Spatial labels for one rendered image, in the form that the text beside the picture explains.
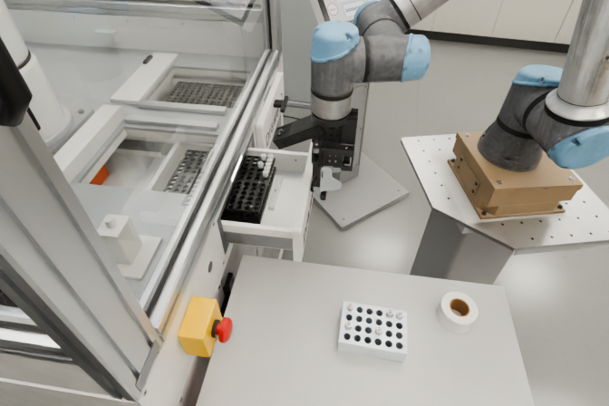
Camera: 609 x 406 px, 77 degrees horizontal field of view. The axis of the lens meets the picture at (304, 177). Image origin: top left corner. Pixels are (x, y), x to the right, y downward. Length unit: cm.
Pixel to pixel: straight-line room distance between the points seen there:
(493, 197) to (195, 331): 72
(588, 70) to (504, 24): 305
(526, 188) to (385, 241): 101
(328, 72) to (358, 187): 150
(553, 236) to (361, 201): 112
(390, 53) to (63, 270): 52
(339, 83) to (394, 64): 9
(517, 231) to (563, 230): 11
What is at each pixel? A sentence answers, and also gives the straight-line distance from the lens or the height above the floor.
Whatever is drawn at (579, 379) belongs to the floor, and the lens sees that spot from 188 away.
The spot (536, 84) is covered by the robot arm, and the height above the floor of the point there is 108.
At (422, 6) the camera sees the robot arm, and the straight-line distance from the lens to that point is 77.
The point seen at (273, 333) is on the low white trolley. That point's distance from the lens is 82.
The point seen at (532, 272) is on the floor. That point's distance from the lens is 206.
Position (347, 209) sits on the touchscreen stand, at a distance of 198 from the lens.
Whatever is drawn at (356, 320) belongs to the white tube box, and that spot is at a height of 78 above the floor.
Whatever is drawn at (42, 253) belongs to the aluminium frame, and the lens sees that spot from 39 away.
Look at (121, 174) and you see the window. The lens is 49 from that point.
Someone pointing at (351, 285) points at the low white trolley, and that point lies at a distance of 87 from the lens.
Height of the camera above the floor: 150
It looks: 43 degrees down
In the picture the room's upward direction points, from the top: straight up
